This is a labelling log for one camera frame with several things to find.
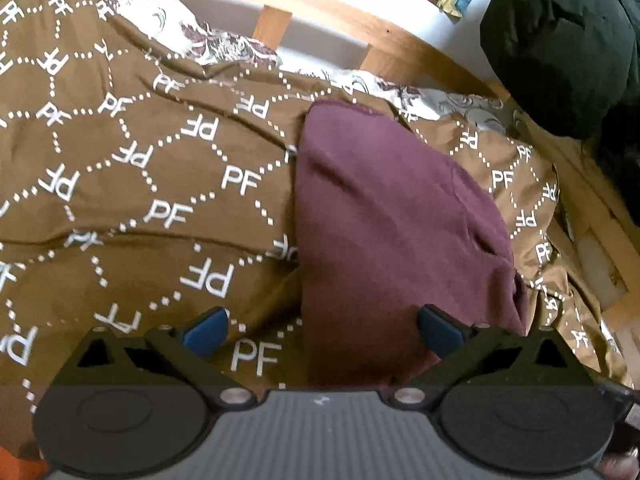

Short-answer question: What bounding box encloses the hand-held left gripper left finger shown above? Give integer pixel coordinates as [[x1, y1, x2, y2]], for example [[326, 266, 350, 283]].
[[54, 306, 257, 407]]

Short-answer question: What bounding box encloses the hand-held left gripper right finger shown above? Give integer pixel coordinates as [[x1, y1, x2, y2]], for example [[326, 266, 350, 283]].
[[389, 304, 597, 407]]

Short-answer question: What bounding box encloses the maroon cloth garment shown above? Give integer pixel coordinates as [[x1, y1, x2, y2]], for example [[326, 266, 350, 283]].
[[294, 99, 529, 392]]

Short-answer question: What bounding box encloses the brown printed blanket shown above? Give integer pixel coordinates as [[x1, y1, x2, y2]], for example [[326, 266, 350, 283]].
[[0, 0, 632, 456]]

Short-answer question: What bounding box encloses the orange cloth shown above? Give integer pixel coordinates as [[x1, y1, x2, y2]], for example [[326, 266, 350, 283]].
[[0, 446, 52, 480]]

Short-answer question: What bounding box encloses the white floral bed sheet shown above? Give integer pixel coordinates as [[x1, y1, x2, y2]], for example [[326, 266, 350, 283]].
[[94, 0, 532, 137]]

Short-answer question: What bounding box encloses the dark green bundled cloth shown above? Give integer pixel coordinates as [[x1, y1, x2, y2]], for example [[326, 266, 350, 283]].
[[479, 0, 640, 197]]

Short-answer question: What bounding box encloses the wooden bed frame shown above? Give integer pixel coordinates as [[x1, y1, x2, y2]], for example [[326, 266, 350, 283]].
[[42, 0, 640, 347]]

